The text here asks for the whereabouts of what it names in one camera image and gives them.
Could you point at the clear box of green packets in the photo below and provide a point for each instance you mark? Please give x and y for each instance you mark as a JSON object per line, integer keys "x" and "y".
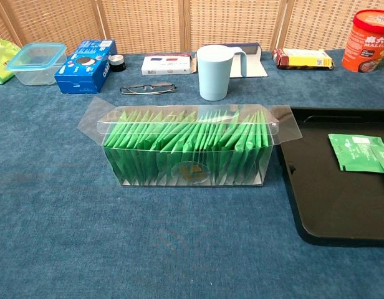
{"x": 192, "y": 174}

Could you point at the white box red blue print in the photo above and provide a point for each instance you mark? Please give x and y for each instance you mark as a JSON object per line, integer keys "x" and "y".
{"x": 164, "y": 67}

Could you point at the open blue box grey inside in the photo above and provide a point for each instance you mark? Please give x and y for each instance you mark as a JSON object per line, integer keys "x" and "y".
{"x": 256, "y": 67}

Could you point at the small black round tin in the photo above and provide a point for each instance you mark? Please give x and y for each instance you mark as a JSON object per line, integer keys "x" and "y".
{"x": 117, "y": 63}

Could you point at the blue Oreo cookie box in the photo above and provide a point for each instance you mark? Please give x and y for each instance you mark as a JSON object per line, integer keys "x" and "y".
{"x": 83, "y": 71}

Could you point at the brown snack packet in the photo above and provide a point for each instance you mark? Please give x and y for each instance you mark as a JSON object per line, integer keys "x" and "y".
{"x": 304, "y": 59}

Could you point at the green tea sachet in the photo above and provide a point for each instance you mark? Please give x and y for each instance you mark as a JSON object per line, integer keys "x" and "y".
{"x": 354, "y": 152}

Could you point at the thin-framed eyeglasses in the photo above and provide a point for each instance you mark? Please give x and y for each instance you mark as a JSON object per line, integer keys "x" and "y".
{"x": 132, "y": 89}

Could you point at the blue carpet tablecloth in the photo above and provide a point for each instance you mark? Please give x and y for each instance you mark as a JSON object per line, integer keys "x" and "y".
{"x": 117, "y": 233}

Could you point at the wicker folding screen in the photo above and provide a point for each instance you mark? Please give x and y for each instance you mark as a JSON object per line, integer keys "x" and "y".
{"x": 148, "y": 21}

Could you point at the black plastic tray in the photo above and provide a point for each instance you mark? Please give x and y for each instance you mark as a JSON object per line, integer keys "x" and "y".
{"x": 335, "y": 202}

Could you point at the clear container blue rim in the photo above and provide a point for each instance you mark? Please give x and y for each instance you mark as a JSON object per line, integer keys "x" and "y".
{"x": 36, "y": 67}

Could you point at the red instant noodle cup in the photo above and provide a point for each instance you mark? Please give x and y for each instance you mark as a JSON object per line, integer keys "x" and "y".
{"x": 363, "y": 43}

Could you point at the green tissue pack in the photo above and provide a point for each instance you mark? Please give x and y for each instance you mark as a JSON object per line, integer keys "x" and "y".
{"x": 0, "y": 62}

